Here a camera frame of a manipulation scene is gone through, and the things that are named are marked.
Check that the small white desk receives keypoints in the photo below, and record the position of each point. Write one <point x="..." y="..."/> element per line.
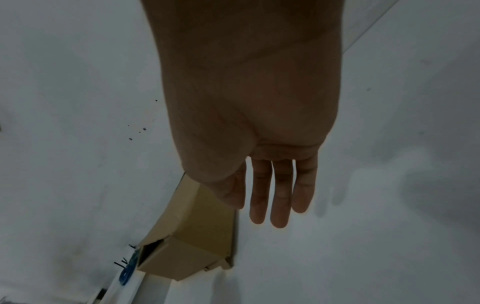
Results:
<point x="150" y="291"/>

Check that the person's right hand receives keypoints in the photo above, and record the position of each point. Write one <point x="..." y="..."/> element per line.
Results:
<point x="247" y="89"/>

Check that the striped-edge brown cardboard box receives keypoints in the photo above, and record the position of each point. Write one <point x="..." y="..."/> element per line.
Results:
<point x="198" y="231"/>

